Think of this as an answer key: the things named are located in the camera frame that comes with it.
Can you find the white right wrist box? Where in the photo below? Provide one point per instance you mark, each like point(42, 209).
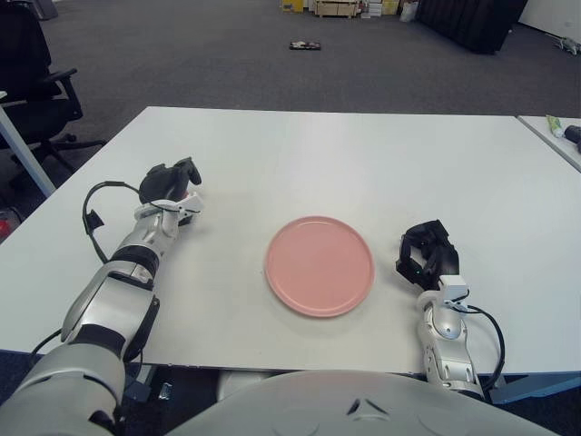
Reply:
point(453, 288)

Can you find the yellow box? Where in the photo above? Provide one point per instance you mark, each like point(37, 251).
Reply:
point(292, 5)

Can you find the black cabinet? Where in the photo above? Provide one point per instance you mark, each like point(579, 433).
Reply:
point(472, 22)

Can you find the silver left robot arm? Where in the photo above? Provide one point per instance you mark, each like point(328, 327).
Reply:
point(113, 309)

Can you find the pink round plate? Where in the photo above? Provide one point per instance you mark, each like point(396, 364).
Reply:
point(320, 268)

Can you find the stack of cardboard boxes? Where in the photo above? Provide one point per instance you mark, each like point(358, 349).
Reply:
point(381, 8)

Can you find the wooden crate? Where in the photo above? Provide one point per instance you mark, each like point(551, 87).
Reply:
point(338, 8)

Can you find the white plastic bag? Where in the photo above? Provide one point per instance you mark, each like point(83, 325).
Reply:
point(407, 12)

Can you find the grey robot torso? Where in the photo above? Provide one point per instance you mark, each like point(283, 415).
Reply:
point(354, 409)

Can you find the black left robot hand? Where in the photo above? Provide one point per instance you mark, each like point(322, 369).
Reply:
point(163, 184)

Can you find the white desk leg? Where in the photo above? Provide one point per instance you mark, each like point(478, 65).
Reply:
point(27, 150)

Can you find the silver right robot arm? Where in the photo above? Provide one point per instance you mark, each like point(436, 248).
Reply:
point(447, 349)

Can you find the black handheld controller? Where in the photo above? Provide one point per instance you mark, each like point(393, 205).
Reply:
point(573, 133)

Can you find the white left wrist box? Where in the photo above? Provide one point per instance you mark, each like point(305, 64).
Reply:
point(186, 206)

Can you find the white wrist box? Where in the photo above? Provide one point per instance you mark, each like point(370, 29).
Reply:
point(453, 288)
point(186, 206)

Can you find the green white tube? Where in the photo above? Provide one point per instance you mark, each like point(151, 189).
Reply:
point(554, 126)

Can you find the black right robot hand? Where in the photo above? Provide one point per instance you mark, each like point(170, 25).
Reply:
point(442, 259)

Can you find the black floor tray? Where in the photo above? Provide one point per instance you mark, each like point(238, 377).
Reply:
point(305, 45)

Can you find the small grey quadruped robot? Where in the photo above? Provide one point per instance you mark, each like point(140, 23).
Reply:
point(567, 44)

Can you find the black office chair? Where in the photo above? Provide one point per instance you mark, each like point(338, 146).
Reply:
point(27, 68)

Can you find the metal clamp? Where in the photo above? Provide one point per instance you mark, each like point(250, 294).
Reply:
point(166, 391)

